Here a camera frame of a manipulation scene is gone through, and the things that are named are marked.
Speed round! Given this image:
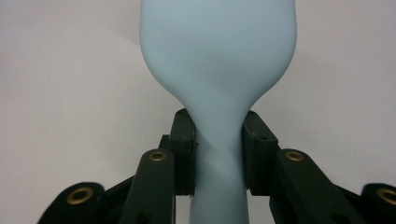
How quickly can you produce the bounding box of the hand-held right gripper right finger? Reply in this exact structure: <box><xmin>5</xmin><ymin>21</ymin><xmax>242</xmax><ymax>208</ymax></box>
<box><xmin>242</xmin><ymin>110</ymin><xmax>368</xmax><ymax>224</ymax></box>

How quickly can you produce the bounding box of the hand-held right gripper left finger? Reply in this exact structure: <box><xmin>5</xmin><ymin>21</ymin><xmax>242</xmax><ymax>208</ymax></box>
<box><xmin>120</xmin><ymin>107</ymin><xmax>199</xmax><ymax>224</ymax></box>

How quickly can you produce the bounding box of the light blue spoon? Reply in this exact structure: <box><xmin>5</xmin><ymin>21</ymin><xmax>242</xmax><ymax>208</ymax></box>
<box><xmin>138</xmin><ymin>0</ymin><xmax>297</xmax><ymax>224</ymax></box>

